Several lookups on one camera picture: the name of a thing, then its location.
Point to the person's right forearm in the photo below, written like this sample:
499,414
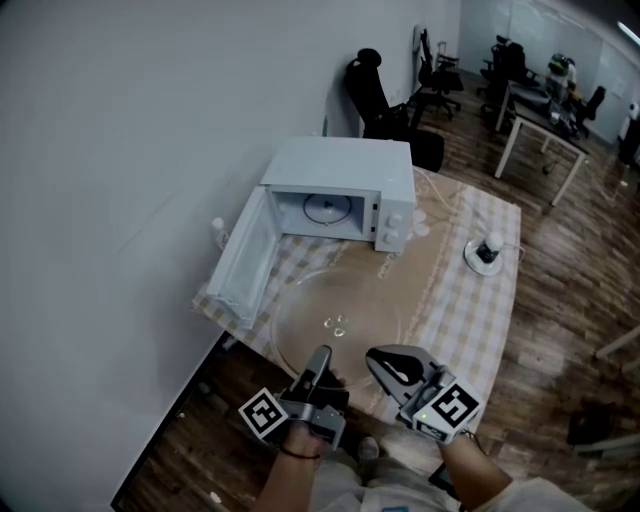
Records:
470,470

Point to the ceiling light strip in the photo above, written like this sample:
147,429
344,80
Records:
631,34

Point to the clear plastic bottle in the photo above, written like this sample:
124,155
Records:
218,230

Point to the clear glass turntable plate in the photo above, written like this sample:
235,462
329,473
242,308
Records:
320,300

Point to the light blue badge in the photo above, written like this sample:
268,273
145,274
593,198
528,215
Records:
395,509

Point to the black waist device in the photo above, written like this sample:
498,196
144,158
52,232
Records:
442,480

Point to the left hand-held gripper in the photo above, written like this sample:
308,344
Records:
262,414

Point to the person's left forearm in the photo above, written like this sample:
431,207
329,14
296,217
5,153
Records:
292,480

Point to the beige checkered tablecloth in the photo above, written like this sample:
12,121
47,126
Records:
460,320

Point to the dark floor object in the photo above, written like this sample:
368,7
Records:
595,425

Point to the white furniture leg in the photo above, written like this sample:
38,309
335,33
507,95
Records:
618,342

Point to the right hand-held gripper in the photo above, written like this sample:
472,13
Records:
452,405

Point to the white microwave oven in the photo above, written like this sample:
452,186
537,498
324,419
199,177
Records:
340,165

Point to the person's grey shoe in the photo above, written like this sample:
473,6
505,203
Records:
369,448

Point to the tall black office chair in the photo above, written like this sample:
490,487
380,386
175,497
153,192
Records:
370,100

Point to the person's cream shirt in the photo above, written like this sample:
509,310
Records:
525,500

